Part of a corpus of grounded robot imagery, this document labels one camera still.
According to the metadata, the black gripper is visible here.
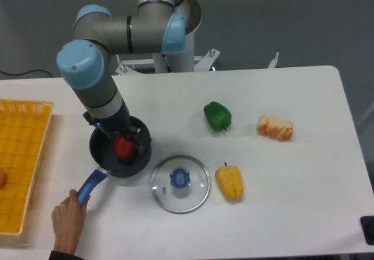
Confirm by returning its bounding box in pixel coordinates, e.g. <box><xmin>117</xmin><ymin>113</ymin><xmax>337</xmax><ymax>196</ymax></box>
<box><xmin>83</xmin><ymin>105</ymin><xmax>148</xmax><ymax>156</ymax></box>

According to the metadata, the red bell pepper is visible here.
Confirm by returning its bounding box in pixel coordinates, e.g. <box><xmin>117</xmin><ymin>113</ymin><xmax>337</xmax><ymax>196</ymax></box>
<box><xmin>115</xmin><ymin>135</ymin><xmax>137</xmax><ymax>165</ymax></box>

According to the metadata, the dark pot with blue handle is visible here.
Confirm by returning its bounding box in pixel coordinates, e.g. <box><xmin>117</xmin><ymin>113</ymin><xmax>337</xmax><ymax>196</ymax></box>
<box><xmin>77</xmin><ymin>116</ymin><xmax>151</xmax><ymax>206</ymax></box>

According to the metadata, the glass pot lid blue knob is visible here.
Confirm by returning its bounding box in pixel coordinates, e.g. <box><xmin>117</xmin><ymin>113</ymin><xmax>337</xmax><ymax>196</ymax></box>
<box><xmin>151</xmin><ymin>155</ymin><xmax>212</xmax><ymax>214</ymax></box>

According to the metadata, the dark sleeve forearm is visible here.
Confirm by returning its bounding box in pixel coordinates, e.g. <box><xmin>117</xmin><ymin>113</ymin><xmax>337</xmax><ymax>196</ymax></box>
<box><xmin>49</xmin><ymin>250</ymin><xmax>79</xmax><ymax>260</ymax></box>

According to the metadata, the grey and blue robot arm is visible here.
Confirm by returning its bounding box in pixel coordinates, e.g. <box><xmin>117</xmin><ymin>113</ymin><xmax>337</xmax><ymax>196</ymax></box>
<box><xmin>57</xmin><ymin>0</ymin><xmax>202</xmax><ymax>154</ymax></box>

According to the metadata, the person's hand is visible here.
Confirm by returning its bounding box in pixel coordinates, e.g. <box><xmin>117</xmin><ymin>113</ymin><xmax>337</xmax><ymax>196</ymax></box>
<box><xmin>51</xmin><ymin>189</ymin><xmax>90</xmax><ymax>255</ymax></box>

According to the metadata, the green bell pepper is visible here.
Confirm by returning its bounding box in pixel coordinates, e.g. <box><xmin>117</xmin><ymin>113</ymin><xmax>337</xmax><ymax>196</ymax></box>
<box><xmin>203</xmin><ymin>101</ymin><xmax>232</xmax><ymax>132</ymax></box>

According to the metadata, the yellow bell pepper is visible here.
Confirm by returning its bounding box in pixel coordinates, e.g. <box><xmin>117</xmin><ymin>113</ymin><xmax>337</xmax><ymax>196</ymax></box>
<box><xmin>215</xmin><ymin>165</ymin><xmax>244</xmax><ymax>201</ymax></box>

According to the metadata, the yellow woven basket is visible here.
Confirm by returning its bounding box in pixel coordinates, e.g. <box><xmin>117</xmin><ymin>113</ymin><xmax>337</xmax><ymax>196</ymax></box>
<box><xmin>1</xmin><ymin>99</ymin><xmax>54</xmax><ymax>235</ymax></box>

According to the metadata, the orange white bread piece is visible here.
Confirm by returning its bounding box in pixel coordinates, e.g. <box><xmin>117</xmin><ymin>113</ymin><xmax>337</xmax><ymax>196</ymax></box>
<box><xmin>256</xmin><ymin>116</ymin><xmax>293</xmax><ymax>141</ymax></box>

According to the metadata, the black device at table edge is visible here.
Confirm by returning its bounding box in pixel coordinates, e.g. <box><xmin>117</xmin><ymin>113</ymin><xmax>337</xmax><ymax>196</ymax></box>
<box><xmin>360</xmin><ymin>216</ymin><xmax>374</xmax><ymax>245</ymax></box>

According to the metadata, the black cable on floor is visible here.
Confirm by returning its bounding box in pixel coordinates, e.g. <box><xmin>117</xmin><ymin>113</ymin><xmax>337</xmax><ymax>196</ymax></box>
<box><xmin>0</xmin><ymin>69</ymin><xmax>53</xmax><ymax>77</ymax></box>

